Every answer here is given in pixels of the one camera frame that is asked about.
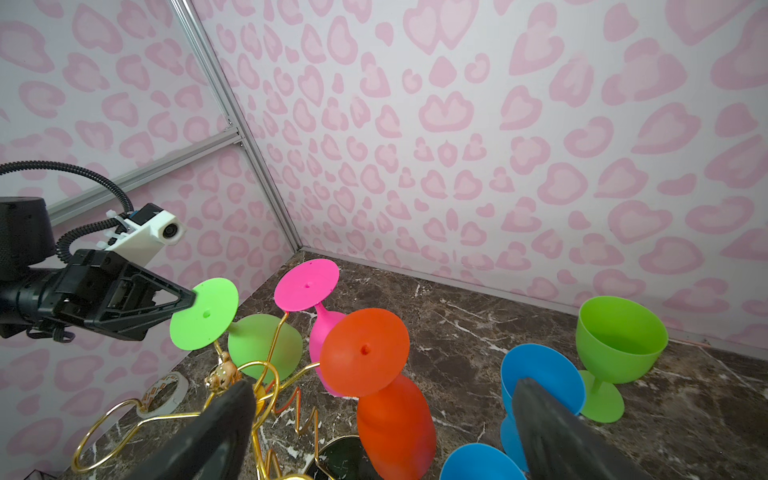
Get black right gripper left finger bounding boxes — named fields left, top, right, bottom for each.
left=128, top=382, right=256, bottom=480

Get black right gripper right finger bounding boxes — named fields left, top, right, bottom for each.
left=519, top=403, right=650, bottom=480

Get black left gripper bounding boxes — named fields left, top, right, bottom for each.
left=53, top=249, right=196, bottom=341

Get blue wine glass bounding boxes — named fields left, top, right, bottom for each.
left=500, top=343, right=587, bottom=473
left=439, top=443, right=526, bottom=480

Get lime green wine glass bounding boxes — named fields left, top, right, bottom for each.
left=575, top=296, right=669, bottom=423
left=169, top=278, right=304, bottom=379

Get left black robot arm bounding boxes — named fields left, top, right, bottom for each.
left=1, top=197, right=196, bottom=343

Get magenta wine glass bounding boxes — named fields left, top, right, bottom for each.
left=274, top=259, right=347, bottom=363

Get red wine glass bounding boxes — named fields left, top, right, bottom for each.
left=319, top=308, right=436, bottom=479

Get clear tape roll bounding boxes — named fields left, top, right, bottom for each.
left=137, top=371, right=189, bottom=419

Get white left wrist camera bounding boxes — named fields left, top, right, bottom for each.
left=97, top=203, right=186, bottom=267

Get left black corrugated cable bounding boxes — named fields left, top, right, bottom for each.
left=0, top=160, right=136, bottom=265

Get aluminium enclosure frame strut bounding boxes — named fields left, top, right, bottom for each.
left=44, top=0, right=304, bottom=253

